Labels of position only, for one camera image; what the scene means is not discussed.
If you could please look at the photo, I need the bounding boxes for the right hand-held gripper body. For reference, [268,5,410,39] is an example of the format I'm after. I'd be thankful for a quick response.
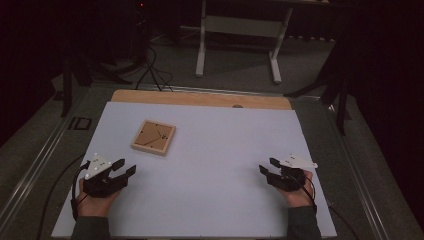
[266,153,319,193]

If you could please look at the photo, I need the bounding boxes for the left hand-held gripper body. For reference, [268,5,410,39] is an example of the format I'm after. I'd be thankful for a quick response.
[82,153,130,199]

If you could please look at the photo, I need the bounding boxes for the wooden picture frame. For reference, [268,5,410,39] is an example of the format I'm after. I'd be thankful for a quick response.
[130,119,177,157]

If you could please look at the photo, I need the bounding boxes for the person's right hand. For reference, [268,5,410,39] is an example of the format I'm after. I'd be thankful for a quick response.
[276,170,315,209]

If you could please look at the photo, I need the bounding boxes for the person's left hand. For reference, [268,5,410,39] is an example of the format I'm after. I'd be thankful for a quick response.
[75,177,123,219]

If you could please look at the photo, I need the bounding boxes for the white table mat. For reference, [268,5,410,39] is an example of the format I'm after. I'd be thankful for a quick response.
[51,101,338,238]

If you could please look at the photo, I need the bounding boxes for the black floor socket box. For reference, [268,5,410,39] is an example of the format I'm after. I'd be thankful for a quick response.
[67,116,93,132]

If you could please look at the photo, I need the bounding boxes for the black metal stand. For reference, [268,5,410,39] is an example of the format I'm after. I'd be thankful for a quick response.
[283,49,353,136]

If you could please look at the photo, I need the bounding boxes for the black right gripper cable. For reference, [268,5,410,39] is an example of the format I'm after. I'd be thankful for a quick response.
[289,173,318,214]

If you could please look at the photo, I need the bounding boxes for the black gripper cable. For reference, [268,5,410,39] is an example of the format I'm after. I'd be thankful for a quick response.
[70,160,92,222]
[289,173,318,214]

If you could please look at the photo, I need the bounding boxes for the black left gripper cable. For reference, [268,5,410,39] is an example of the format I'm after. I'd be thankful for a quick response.
[70,160,92,222]

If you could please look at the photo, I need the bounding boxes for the black floor cable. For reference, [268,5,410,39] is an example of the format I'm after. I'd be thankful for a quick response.
[35,152,86,240]
[327,201,360,240]

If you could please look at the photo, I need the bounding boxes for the metal floor rail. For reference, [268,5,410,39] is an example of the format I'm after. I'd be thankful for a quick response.
[0,87,91,231]
[324,101,391,240]

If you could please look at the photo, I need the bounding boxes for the black floor cables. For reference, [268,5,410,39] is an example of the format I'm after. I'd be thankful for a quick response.
[134,44,175,93]

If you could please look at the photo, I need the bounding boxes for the white metal desk frame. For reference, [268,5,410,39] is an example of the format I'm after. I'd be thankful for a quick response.
[195,0,294,85]

